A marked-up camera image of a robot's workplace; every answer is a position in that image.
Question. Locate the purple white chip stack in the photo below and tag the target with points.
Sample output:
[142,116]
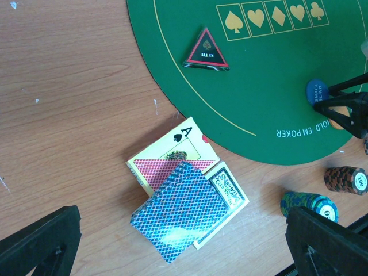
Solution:
[365,146]

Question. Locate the orange black chip stack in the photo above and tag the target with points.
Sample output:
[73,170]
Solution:
[346,180]

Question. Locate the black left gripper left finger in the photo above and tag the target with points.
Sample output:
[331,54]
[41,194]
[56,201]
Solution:
[46,247]

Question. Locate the blue club special card box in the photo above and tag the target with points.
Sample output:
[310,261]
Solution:
[221,178]

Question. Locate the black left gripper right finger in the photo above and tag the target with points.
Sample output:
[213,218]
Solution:
[320,246]

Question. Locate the yellow ace card box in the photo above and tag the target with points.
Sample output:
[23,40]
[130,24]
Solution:
[184,143]

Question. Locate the green blue chip stack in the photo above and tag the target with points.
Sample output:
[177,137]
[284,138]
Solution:
[318,203]

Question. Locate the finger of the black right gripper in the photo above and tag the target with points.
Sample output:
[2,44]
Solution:
[338,88]
[349,111]

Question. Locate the blue small blind button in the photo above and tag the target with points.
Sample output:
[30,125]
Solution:
[316,91]

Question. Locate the blue backed card deck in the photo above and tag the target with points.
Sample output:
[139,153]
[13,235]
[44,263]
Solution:
[181,211]

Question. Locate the green round poker mat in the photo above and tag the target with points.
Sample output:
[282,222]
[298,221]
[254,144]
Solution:
[258,109]

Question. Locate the triangular all in button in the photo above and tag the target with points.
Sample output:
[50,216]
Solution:
[206,54]

